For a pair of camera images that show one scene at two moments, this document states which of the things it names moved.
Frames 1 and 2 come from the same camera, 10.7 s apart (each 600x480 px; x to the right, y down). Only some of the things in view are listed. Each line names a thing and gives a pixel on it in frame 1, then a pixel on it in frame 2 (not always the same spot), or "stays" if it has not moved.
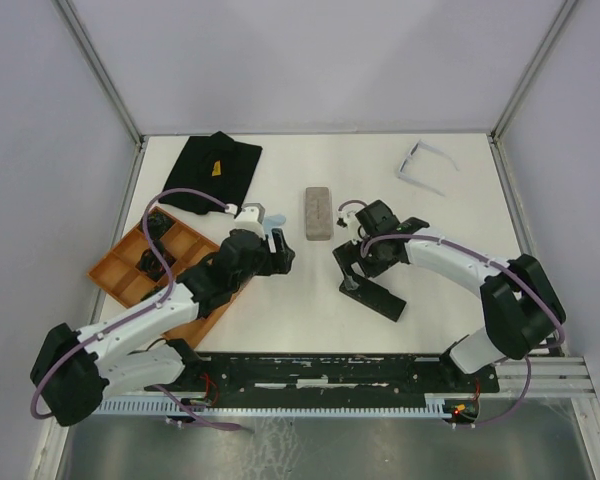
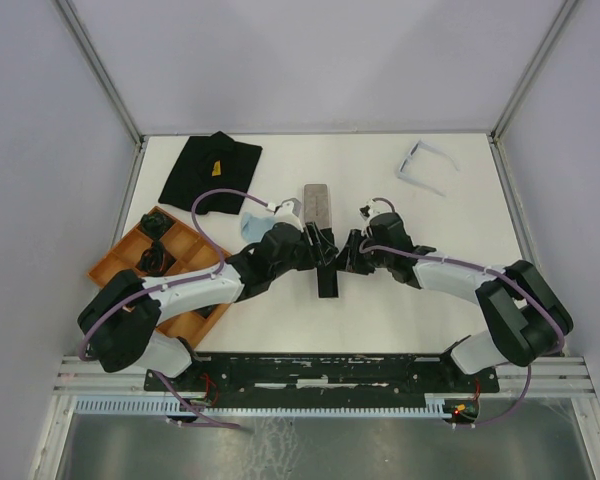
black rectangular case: [378, 296] to [327, 275]
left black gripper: [276, 262] to [319, 253]
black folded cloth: [214, 165] stays
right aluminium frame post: [496, 131] stays
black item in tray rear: [158, 223] stays
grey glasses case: [318, 213] stays
